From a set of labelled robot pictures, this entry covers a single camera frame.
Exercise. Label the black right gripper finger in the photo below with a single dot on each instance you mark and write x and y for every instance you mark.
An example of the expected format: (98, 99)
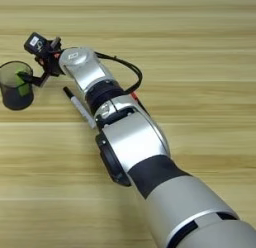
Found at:
(31, 79)

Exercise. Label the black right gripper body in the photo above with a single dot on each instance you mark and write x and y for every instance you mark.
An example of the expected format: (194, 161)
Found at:
(52, 63)

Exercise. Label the green eraser block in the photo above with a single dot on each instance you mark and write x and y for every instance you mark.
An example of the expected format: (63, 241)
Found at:
(24, 90)

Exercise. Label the black mesh pen cup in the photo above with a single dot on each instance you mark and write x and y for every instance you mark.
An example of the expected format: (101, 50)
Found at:
(13, 100)

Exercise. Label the white marker with black cap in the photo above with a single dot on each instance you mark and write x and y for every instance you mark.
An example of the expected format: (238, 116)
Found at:
(78, 107)

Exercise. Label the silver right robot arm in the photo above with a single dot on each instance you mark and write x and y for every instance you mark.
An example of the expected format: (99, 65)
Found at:
(133, 142)

